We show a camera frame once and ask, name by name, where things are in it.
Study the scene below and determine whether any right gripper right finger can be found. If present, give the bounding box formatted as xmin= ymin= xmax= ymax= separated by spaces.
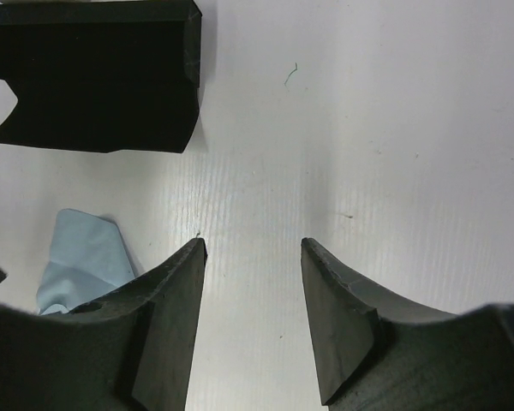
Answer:
xmin=300 ymin=237 xmax=459 ymax=407

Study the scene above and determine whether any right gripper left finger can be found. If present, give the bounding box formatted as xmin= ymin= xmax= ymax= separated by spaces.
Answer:
xmin=68 ymin=237 xmax=208 ymax=411

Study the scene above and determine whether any blue cloth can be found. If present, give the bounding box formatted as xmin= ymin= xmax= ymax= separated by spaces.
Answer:
xmin=36 ymin=209 xmax=136 ymax=315

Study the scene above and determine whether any black rectangular case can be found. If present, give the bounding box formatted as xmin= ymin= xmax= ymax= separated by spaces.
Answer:
xmin=0 ymin=1 xmax=202 ymax=153

